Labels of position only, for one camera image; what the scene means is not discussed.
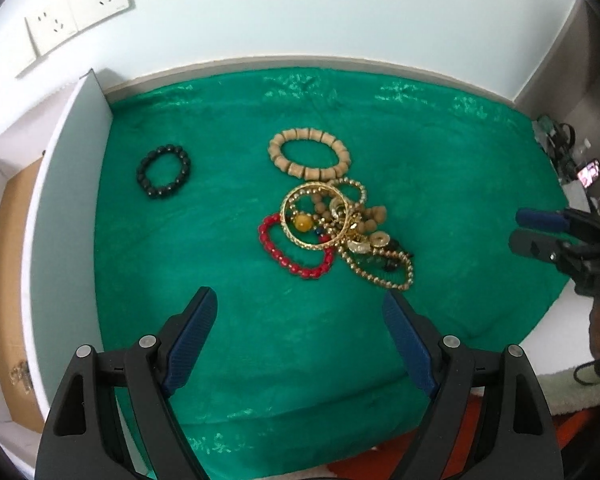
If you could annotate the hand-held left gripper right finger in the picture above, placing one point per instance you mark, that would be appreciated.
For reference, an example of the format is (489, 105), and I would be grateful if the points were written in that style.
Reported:
(409, 351)

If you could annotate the gold bangle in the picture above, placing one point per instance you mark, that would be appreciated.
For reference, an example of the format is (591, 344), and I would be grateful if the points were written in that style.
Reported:
(312, 247)

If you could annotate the orange cloth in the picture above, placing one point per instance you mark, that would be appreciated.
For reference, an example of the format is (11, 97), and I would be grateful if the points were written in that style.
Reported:
(375, 460)

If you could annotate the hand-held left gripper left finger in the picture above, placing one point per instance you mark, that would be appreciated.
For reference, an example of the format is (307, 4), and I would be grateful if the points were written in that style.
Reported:
(194, 341)

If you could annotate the phone with lit screen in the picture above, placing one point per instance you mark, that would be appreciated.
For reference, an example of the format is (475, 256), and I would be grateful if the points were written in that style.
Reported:
(591, 172)

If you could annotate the white fluffy mat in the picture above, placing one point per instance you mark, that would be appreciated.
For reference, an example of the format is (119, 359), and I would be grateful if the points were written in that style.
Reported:
(570, 395)

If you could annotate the white cardboard box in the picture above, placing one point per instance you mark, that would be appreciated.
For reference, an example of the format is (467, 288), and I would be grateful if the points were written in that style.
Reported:
(55, 200)

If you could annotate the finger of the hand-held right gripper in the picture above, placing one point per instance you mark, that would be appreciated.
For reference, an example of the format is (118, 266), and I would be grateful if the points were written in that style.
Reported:
(532, 245)
(537, 219)

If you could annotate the green satin cloth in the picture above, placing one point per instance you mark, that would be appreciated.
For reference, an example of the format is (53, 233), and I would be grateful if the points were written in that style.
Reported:
(230, 260)

